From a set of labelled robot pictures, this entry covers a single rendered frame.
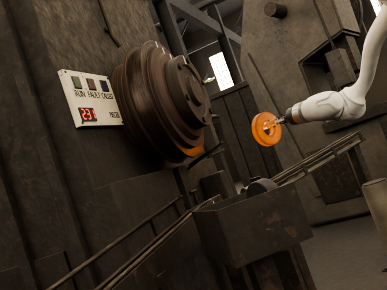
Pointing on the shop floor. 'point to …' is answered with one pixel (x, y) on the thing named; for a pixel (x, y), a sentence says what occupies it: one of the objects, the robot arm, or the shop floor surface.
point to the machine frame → (80, 154)
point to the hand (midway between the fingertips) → (265, 125)
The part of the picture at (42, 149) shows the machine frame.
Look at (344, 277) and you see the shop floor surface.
